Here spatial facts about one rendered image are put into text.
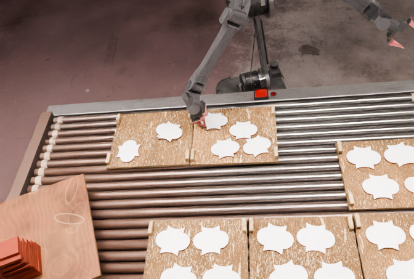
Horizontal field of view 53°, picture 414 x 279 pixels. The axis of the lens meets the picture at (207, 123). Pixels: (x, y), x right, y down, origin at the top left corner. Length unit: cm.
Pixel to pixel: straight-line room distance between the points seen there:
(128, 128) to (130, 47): 222
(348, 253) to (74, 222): 109
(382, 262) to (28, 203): 146
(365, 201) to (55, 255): 126
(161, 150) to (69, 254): 65
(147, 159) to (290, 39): 241
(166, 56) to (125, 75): 43
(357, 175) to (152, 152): 95
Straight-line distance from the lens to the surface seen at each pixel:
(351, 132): 210
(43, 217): 192
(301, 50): 398
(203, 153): 200
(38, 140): 235
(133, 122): 222
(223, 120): 210
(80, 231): 181
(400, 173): 197
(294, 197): 186
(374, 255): 176
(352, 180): 191
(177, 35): 434
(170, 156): 202
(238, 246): 174
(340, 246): 175
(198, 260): 173
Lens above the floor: 251
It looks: 48 degrees down
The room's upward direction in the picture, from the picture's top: 11 degrees counter-clockwise
